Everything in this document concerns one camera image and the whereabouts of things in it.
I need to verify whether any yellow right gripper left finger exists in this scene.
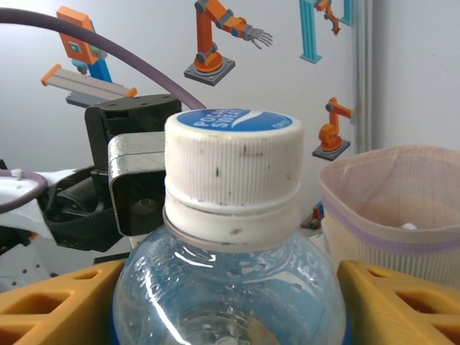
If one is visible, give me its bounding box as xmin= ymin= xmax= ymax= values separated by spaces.
xmin=0 ymin=260 xmax=126 ymax=345

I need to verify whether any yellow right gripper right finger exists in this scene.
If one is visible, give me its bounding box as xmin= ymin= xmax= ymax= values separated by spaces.
xmin=336 ymin=259 xmax=460 ymax=345

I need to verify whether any blue label bottle white cap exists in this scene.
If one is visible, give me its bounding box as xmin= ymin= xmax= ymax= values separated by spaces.
xmin=111 ymin=107 xmax=351 ymax=345

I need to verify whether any beige ribbed plastic bin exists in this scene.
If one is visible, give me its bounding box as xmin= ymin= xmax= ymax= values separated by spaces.
xmin=318 ymin=144 xmax=460 ymax=289

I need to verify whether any pink translucent bin liner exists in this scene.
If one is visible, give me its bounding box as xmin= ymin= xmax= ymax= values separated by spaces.
xmin=318 ymin=144 xmax=460 ymax=252

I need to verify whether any orange clawed robot sticker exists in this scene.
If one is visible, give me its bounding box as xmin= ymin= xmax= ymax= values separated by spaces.
xmin=183 ymin=0 xmax=274 ymax=88

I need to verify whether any small orange robot sticker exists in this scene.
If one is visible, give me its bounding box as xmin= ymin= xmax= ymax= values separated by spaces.
xmin=311 ymin=96 xmax=355 ymax=162

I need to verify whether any orange machine wall sticker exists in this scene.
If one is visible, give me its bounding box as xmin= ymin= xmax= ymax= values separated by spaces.
xmin=40 ymin=5 xmax=139 ymax=109

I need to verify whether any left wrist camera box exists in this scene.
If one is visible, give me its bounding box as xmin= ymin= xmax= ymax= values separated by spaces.
xmin=107 ymin=132 xmax=169 ymax=237

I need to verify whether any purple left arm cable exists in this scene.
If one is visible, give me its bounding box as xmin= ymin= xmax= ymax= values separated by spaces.
xmin=0 ymin=6 xmax=208 ymax=213

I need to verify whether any blue orange wall sticker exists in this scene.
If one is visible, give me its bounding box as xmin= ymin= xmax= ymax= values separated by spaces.
xmin=300 ymin=201 xmax=325 ymax=231

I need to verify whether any blue gantry wall sticker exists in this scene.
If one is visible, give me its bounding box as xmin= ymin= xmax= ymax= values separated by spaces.
xmin=299 ymin=0 xmax=355 ymax=65

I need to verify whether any aluminium frame post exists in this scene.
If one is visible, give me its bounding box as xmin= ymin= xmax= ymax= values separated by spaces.
xmin=354 ymin=0 xmax=375 ymax=155

